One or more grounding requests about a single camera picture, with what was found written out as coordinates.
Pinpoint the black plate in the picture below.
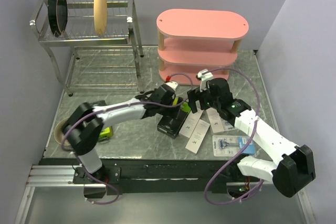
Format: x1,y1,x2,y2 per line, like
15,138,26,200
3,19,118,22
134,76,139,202
47,0,68,38

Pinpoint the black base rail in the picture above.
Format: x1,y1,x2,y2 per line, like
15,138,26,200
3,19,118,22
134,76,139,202
72,155,263,198

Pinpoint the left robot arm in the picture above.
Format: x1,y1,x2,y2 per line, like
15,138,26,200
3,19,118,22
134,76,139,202
61,81,179,183

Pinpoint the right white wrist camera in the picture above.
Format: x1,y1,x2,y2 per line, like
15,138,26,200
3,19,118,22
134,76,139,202
196,69,214,92

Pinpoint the beige wooden plate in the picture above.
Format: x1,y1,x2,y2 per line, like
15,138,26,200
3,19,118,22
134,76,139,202
93,0,108,36

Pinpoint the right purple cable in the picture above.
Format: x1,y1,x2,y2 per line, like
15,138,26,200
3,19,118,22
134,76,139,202
204,68,261,206

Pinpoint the beige tape roll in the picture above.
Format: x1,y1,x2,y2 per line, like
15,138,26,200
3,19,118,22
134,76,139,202
54,118,69,145

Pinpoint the metal dish rack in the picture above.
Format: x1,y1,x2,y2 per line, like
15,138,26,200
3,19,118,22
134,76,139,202
29,0,144,97

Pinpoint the blue razor blister pack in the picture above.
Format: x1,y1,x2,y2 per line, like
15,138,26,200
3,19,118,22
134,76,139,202
212,135,249,157
222,119,235,131

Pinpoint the white slim box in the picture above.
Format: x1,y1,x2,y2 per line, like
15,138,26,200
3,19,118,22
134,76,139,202
185,120,210,154
179,108,203,138
206,108,225,134

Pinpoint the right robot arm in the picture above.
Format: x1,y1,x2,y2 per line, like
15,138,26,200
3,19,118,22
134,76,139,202
187,78,316,198

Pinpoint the pink three-tier shelf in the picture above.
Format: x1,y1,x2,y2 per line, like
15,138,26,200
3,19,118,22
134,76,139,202
156,9,249,85

